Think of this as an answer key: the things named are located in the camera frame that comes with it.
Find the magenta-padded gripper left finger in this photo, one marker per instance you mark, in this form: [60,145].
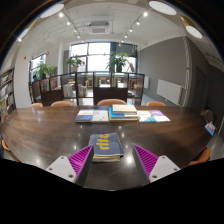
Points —
[63,168]

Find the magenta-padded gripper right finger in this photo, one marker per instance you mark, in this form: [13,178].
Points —
[160,168]

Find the purple booklet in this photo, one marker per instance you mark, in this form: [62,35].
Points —
[160,116]

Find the blue and white book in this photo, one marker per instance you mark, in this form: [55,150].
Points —
[84,116]

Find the large blue-covered book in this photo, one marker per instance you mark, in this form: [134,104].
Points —
[123,117]

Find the beige book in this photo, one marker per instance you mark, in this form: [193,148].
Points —
[124,108]

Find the orange chairs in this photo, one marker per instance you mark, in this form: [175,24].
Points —
[111,102]

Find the dark open shelf unit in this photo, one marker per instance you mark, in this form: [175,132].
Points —
[110,93]

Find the potted green plant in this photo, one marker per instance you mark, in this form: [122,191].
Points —
[43,70]
[75,61]
[117,60]

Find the ceiling air conditioner unit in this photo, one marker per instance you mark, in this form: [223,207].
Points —
[99,28]

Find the ceiling track spotlights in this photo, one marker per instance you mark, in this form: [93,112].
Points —
[68,23]

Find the round white ceiling lights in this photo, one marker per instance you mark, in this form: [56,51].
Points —
[162,7]

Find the white wall radiator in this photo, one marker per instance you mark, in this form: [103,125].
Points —
[169,90]

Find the wall bookshelf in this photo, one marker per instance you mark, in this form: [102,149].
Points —
[6,91]

